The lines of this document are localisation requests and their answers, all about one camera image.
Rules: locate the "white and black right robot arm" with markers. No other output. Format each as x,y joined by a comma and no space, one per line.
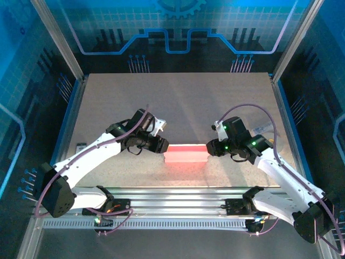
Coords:
283,175

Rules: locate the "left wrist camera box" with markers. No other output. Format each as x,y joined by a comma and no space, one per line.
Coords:
159,125

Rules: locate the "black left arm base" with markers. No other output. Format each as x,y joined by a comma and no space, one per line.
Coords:
121,206

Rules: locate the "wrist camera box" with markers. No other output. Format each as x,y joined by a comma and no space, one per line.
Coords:
220,132
159,125

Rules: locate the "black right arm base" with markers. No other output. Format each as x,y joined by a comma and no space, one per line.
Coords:
234,207

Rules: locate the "aluminium side rail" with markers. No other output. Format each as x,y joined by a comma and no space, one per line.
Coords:
281,108
77,108

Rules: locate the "small clear plastic bag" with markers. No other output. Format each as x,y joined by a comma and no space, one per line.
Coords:
262,128

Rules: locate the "black controller box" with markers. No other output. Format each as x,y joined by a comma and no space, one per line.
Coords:
253,226
103,222

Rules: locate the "blue table edge strip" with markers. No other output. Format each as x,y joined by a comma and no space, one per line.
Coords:
287,108
70,108

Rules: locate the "aluminium frame post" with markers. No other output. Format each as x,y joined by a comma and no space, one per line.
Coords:
296,40
58,40

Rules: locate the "aluminium cross rail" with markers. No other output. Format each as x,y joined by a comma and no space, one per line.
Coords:
175,199

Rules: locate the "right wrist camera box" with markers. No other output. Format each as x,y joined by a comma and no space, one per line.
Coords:
220,132

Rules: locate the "aluminium lower frame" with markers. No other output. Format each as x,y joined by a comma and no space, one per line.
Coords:
29,237

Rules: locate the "small white printed card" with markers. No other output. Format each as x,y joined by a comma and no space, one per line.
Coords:
80,148

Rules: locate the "pink and white paper box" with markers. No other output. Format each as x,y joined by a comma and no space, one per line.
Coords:
186,155

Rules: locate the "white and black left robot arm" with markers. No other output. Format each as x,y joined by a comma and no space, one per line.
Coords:
86,159

